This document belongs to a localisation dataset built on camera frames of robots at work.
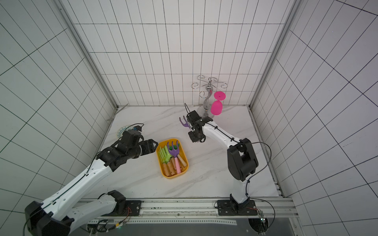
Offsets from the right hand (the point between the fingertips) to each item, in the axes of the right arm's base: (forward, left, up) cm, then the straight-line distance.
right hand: (191, 137), depth 90 cm
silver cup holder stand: (+27, -8, -4) cm, 29 cm away
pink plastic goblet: (+21, -16, +7) cm, 27 cm away
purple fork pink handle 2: (+9, +4, +2) cm, 10 cm away
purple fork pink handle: (-9, +10, -4) cm, 14 cm away
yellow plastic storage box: (-8, +6, -7) cm, 12 cm away
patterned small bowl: (+6, +50, -4) cm, 51 cm away
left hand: (-13, +21, +8) cm, 26 cm away
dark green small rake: (-13, +5, -5) cm, 15 cm away
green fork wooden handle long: (-13, +13, -6) cm, 19 cm away
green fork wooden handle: (-11, +17, -4) cm, 21 cm away
